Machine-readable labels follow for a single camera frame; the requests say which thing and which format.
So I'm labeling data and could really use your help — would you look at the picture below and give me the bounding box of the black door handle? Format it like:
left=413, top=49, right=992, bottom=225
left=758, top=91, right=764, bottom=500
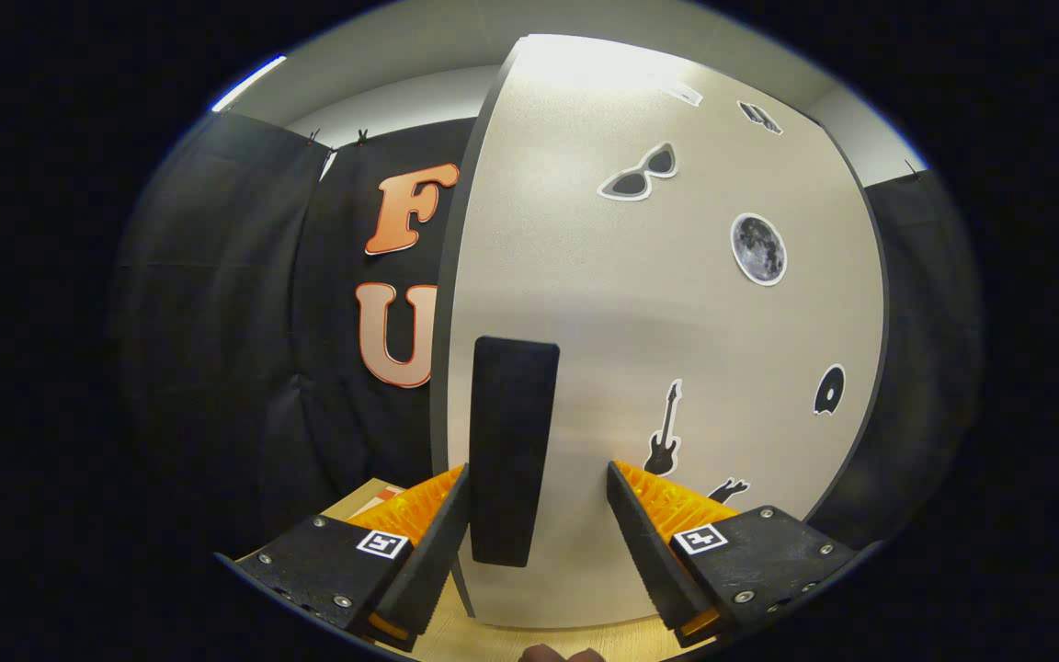
left=470, top=336, right=561, bottom=568

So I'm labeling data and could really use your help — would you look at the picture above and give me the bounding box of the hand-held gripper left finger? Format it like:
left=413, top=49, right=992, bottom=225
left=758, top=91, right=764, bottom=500
left=217, top=462, right=473, bottom=654

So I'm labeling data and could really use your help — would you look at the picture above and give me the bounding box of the dark grey shoe cabinet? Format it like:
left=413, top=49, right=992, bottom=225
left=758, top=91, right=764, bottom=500
left=428, top=37, right=894, bottom=619

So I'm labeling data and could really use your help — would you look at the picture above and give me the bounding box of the black backdrop cloth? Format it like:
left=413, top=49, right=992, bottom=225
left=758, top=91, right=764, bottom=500
left=111, top=110, right=986, bottom=562

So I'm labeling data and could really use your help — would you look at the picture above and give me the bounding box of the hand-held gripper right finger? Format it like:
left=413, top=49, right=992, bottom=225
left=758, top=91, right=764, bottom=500
left=606, top=460, right=861, bottom=649

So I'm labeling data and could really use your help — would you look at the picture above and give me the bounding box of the long ceiling light strip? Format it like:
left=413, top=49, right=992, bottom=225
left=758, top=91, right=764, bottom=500
left=211, top=55, right=289, bottom=114

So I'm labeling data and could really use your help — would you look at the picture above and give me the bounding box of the beige shoe cabinet door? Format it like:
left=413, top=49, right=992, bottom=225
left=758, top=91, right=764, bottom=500
left=447, top=34, right=886, bottom=631

